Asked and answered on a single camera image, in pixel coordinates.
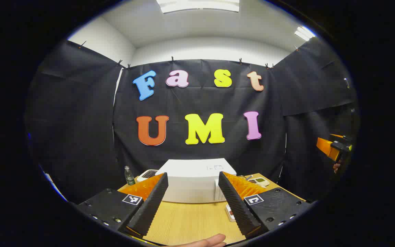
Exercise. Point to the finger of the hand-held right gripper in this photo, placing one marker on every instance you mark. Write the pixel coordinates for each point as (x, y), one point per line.
(325, 145)

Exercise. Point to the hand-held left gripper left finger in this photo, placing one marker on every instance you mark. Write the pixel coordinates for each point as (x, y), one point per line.
(149, 206)

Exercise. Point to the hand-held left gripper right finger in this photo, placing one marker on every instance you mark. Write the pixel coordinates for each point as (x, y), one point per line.
(238, 206)

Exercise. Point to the white microwave oven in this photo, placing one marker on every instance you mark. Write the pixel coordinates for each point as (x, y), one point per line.
(190, 178)

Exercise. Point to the small white rectangular tray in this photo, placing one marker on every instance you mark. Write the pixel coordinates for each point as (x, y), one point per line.
(228, 207)

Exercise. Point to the white electronic scale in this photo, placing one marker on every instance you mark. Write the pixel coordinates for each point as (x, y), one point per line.
(146, 175)

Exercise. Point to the white divided bean tray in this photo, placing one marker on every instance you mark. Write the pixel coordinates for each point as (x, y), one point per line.
(260, 181)

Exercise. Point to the clear plastic water bottle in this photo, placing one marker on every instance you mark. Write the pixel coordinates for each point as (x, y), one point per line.
(129, 176)

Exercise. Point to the black backdrop cloth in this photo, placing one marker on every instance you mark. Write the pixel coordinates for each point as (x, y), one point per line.
(81, 120)

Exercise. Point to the ceiling light panel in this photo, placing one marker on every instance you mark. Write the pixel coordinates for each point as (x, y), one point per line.
(197, 5)
(304, 33)

